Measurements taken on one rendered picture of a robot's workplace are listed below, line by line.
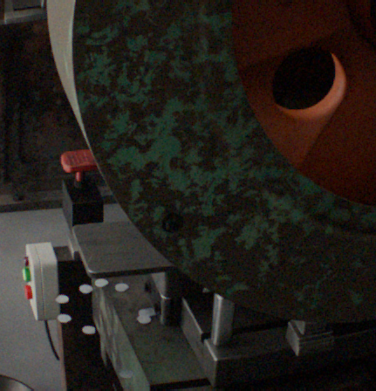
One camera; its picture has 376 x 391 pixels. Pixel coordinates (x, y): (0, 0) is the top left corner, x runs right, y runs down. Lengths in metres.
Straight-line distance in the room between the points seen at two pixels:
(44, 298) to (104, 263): 0.34
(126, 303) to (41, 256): 0.22
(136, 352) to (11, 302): 1.26
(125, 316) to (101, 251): 0.14
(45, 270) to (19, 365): 0.78
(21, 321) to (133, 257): 1.21
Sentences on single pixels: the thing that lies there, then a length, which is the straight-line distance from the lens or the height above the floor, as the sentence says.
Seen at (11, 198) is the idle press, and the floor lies 0.03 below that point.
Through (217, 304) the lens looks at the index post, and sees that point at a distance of 1.58.
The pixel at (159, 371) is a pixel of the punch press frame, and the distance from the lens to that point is 1.66.
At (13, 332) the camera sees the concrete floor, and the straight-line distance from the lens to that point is 2.81.
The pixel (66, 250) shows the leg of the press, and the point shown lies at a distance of 1.99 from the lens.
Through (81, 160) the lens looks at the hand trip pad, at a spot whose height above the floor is 0.76.
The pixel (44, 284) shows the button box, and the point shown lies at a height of 0.58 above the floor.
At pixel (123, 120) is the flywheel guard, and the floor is 1.22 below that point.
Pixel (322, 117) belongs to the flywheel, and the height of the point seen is 1.17.
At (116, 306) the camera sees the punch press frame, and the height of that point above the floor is 0.64.
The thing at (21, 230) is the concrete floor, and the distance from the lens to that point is 3.25.
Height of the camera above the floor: 1.68
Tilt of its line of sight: 29 degrees down
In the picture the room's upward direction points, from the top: 3 degrees clockwise
